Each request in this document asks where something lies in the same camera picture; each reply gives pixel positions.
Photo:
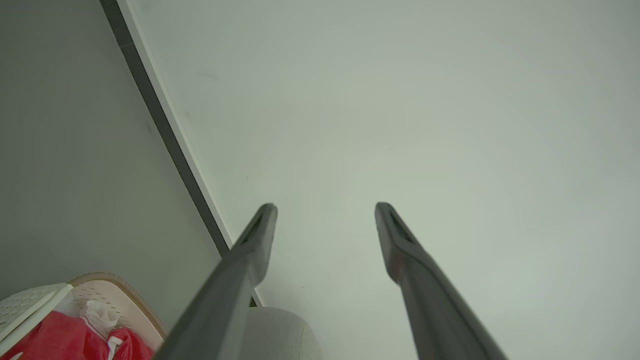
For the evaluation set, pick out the plain red garment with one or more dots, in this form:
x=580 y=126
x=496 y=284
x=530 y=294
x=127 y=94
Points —
x=55 y=337

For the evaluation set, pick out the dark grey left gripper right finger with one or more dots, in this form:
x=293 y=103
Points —
x=430 y=305

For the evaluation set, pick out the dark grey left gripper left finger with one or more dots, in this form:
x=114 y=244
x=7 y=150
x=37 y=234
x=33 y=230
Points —
x=225 y=300

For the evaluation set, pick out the red and white garment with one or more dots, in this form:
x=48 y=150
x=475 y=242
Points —
x=132 y=346

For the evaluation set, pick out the dark wall trim strip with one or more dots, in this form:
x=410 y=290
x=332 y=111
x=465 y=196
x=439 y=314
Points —
x=167 y=135

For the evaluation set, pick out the white perforated laundry basket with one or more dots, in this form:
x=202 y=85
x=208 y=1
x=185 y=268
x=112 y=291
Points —
x=125 y=296

